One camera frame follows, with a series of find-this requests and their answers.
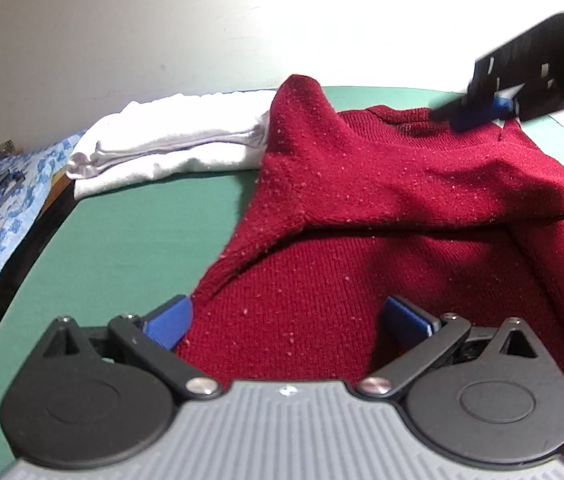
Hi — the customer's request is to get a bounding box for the folded white garment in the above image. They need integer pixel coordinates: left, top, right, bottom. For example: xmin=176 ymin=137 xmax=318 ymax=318
xmin=66 ymin=90 xmax=276 ymax=200

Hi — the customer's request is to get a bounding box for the green felt table mat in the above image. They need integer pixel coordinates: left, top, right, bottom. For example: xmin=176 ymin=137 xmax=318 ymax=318
xmin=0 ymin=84 xmax=564 ymax=480

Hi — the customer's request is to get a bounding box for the dark red knit sweater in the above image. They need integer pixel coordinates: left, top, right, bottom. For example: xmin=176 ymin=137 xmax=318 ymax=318
xmin=178 ymin=75 xmax=564 ymax=384

